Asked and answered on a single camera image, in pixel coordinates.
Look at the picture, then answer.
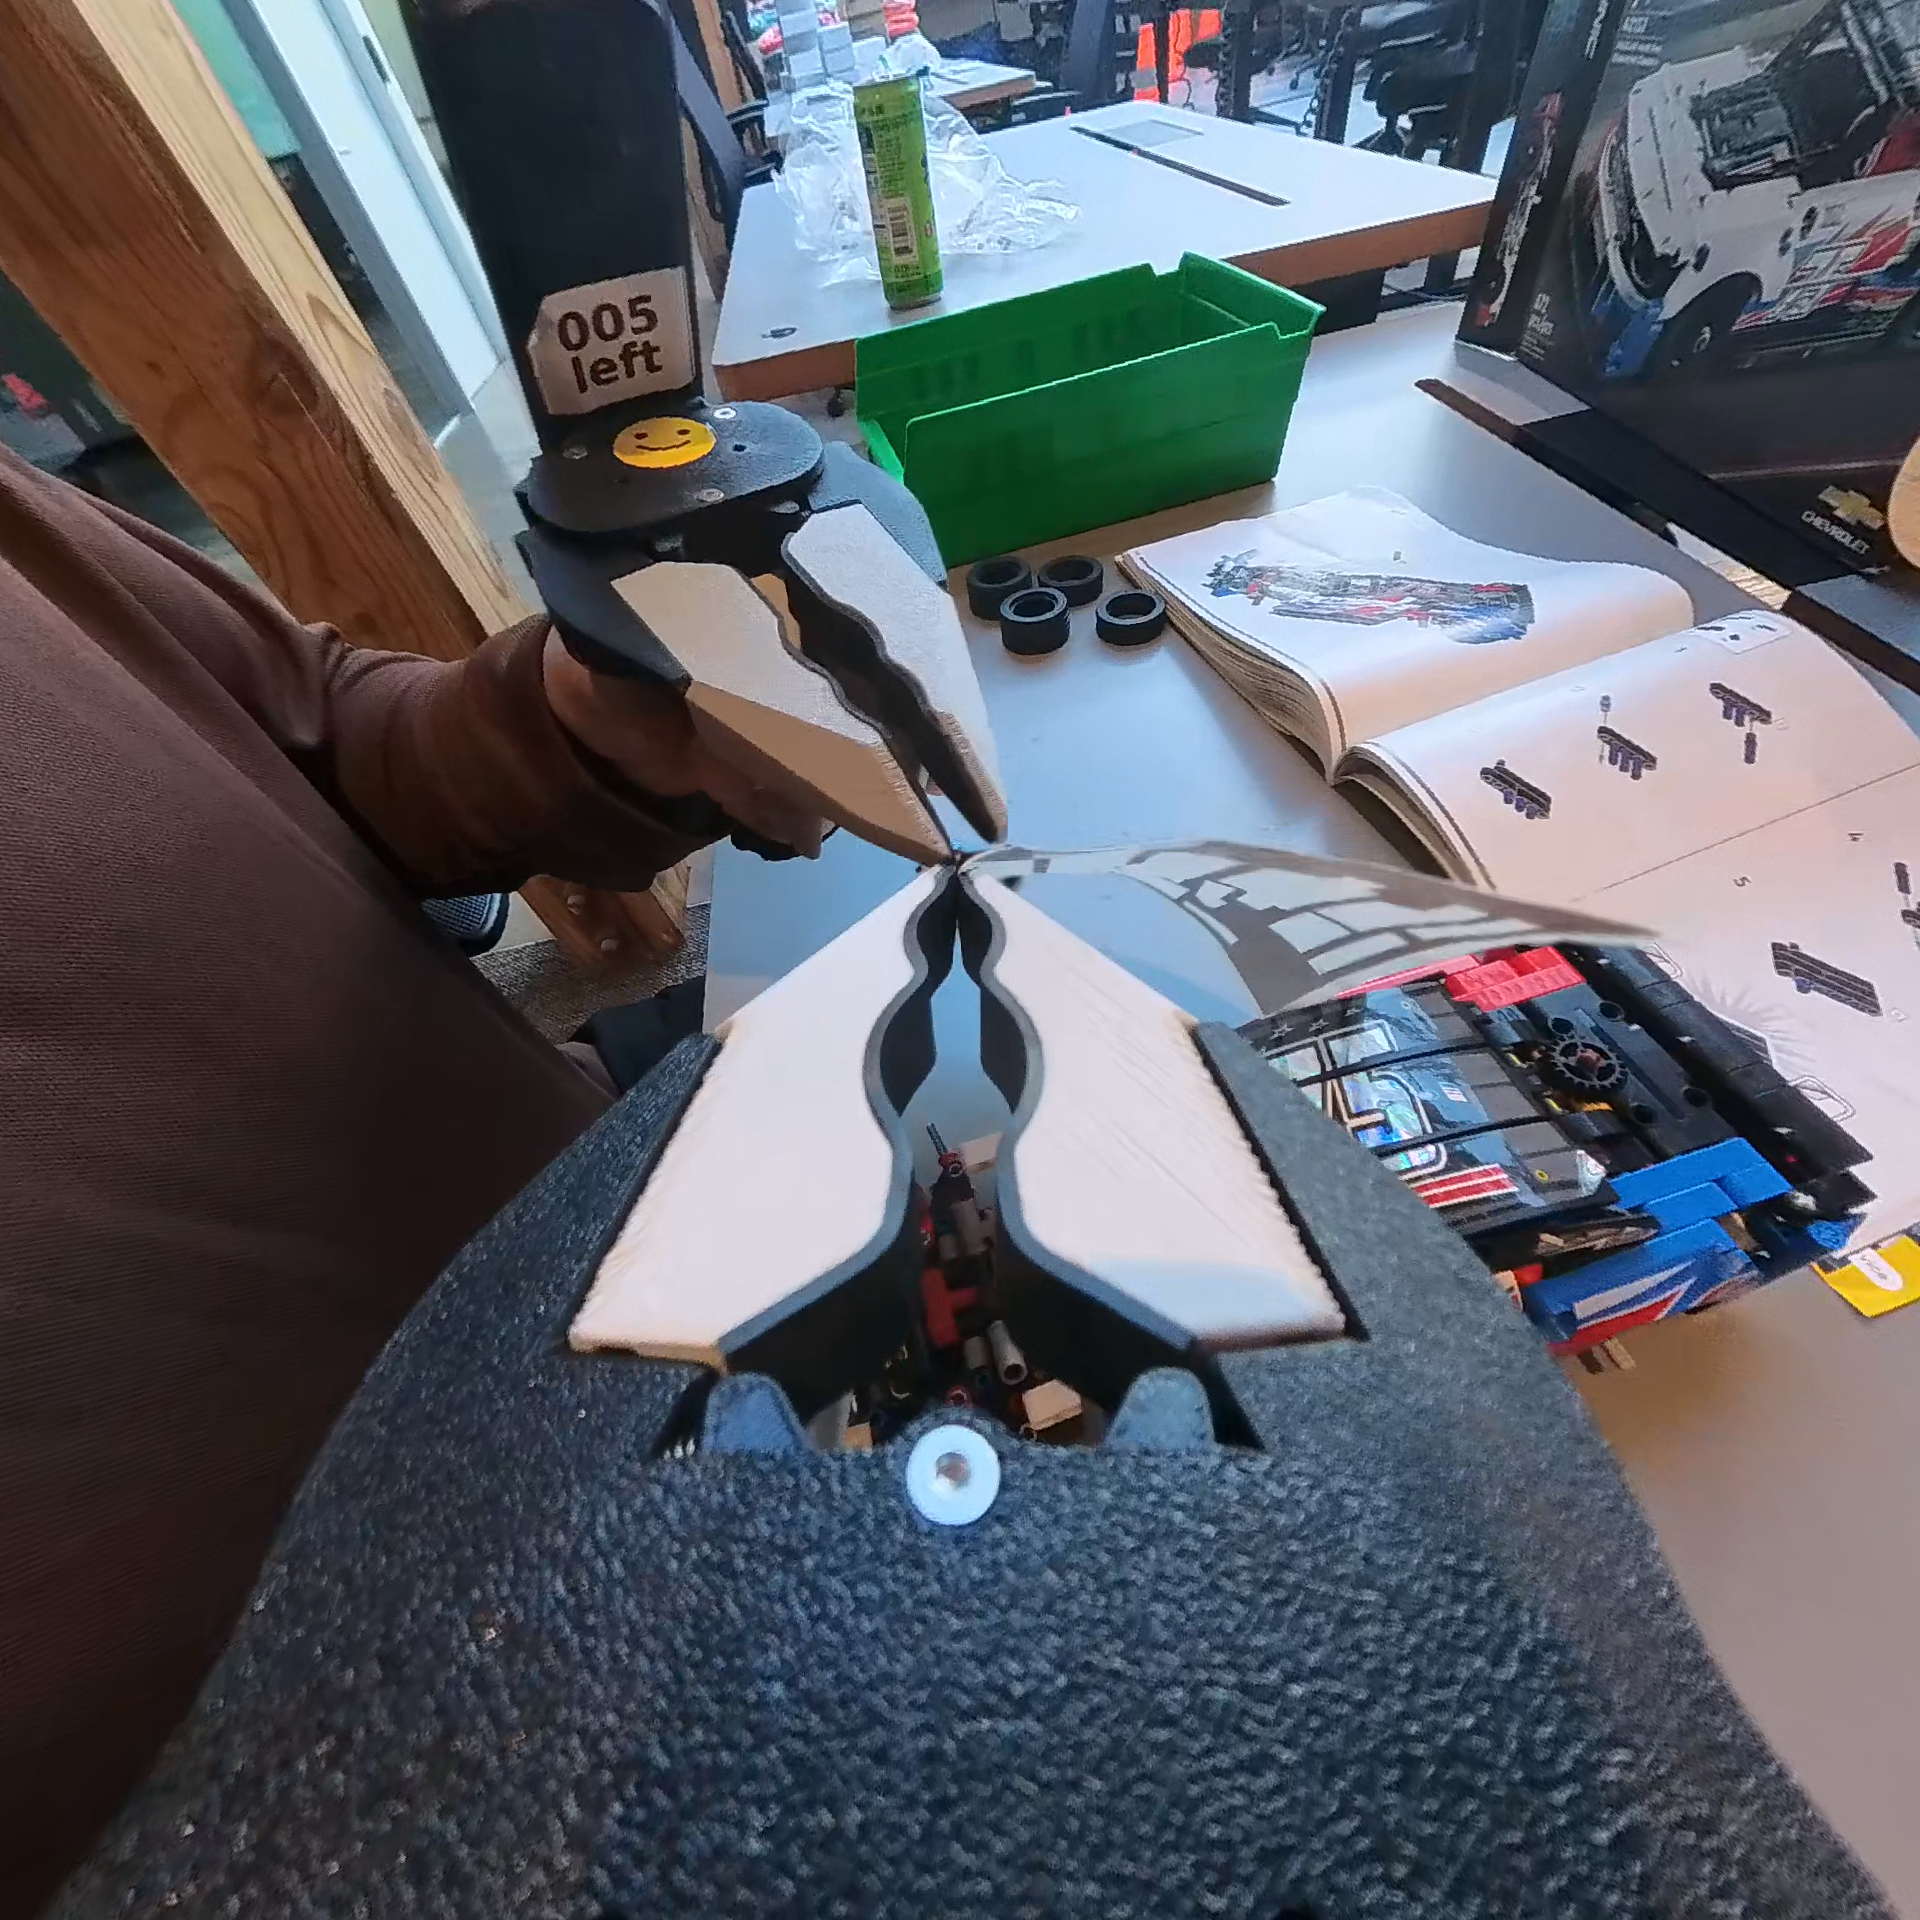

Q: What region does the person's left hand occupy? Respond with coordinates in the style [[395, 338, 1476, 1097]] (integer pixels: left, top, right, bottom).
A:
[[541, 631, 842, 860]]

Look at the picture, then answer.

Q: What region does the green can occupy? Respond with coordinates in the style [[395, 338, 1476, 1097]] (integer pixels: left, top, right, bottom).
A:
[[852, 69, 948, 312]]

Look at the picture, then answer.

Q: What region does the green plastic bin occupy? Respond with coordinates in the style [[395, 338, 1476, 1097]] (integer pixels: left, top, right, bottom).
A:
[[852, 254, 1327, 571]]

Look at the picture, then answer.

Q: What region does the neighbouring grey table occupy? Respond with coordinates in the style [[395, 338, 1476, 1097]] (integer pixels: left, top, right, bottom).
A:
[[709, 98, 1501, 406]]

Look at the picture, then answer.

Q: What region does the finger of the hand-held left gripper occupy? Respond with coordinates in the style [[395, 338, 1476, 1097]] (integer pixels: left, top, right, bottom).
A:
[[611, 559, 959, 870], [782, 499, 1013, 845]]

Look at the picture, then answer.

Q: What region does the grey desk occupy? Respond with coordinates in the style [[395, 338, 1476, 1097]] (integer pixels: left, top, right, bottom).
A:
[[704, 292, 1920, 1920]]

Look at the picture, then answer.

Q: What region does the black toy car box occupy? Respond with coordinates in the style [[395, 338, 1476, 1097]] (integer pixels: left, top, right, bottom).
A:
[[1455, 0, 1920, 578]]

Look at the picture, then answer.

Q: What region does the open instruction booklet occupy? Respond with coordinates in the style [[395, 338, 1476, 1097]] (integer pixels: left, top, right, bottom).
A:
[[1118, 484, 1920, 1327]]

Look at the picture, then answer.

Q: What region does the wooden post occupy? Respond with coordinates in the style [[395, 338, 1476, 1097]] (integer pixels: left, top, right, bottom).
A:
[[0, 0, 697, 972]]

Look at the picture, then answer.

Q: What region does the red toy brick race car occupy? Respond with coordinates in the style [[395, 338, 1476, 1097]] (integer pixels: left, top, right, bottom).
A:
[[885, 941, 1881, 1452]]

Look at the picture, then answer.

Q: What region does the person's left forearm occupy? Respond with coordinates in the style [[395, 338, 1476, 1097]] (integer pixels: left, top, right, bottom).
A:
[[0, 443, 708, 904]]

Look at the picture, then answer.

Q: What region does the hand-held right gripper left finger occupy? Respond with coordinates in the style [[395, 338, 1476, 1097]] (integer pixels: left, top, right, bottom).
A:
[[565, 870, 962, 1373]]

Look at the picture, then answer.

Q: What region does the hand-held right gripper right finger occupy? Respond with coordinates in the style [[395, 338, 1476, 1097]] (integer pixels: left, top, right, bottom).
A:
[[959, 870, 1349, 1354]]

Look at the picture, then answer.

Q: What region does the clear plastic bag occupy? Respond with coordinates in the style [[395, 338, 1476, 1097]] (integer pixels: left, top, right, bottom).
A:
[[777, 68, 1082, 287]]

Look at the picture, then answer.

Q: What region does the holographic sticker sheet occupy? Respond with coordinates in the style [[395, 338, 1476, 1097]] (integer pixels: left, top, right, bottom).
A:
[[959, 839, 1659, 1030]]

